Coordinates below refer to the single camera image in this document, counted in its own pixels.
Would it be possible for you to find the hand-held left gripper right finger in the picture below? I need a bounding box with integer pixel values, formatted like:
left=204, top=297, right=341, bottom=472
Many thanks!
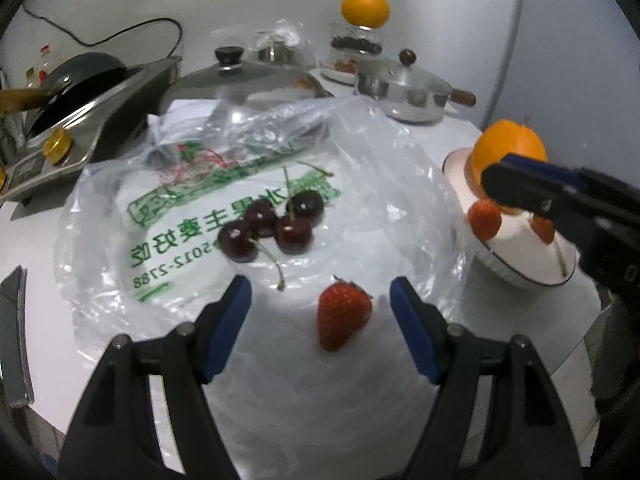
left=389, top=275, right=583, bottom=480

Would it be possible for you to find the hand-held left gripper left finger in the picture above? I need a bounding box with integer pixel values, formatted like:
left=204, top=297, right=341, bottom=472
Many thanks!
left=57, top=275, right=253, bottom=480

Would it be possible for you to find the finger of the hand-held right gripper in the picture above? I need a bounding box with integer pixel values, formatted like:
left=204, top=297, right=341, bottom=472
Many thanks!
left=481, top=156, right=609, bottom=227

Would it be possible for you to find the red strawberry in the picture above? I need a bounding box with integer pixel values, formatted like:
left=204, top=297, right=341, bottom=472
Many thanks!
left=530, top=212, right=557, bottom=246
left=317, top=276, right=373, bottom=352
left=467, top=199, right=502, bottom=242

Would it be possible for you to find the large orange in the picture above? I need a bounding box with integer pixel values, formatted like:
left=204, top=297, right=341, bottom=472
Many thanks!
left=465, top=117, right=548, bottom=213

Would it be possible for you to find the white bowl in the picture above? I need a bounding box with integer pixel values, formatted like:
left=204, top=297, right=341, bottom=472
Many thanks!
left=442, top=147, right=581, bottom=288

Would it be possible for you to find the clear printed plastic bag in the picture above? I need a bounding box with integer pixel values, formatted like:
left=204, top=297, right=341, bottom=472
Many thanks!
left=55, top=95, right=471, bottom=411

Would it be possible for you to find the grey refrigerator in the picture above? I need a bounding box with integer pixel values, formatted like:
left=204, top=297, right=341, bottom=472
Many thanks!
left=480, top=0, right=640, bottom=196

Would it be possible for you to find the small steel pot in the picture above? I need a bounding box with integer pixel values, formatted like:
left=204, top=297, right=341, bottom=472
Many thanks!
left=354, top=49, right=476, bottom=123

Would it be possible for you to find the black metal rack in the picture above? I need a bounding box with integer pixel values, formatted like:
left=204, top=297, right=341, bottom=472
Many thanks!
left=0, top=265, right=35, bottom=408

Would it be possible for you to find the glass jar with fruit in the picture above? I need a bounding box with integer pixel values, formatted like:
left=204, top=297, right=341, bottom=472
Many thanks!
left=320, top=27, right=383, bottom=86

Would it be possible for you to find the steel induction cooker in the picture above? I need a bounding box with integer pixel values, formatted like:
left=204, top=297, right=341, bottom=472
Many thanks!
left=0, top=55, right=183, bottom=206

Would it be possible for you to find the small orange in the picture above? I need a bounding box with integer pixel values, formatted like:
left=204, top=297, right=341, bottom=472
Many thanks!
left=341, top=0, right=391, bottom=29

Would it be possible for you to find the steel pan lid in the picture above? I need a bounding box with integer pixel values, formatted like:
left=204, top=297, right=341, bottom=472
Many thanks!
left=165, top=46, right=326, bottom=111

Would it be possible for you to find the bag of steel cups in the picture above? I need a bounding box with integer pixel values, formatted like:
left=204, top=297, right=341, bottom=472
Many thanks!
left=215, top=19, right=321, bottom=68

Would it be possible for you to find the black wok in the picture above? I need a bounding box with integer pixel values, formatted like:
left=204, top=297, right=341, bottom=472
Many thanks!
left=0, top=51, right=128, bottom=131

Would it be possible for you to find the black cooker power cable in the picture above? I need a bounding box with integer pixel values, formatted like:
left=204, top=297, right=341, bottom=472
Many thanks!
left=22, top=5, right=183, bottom=58

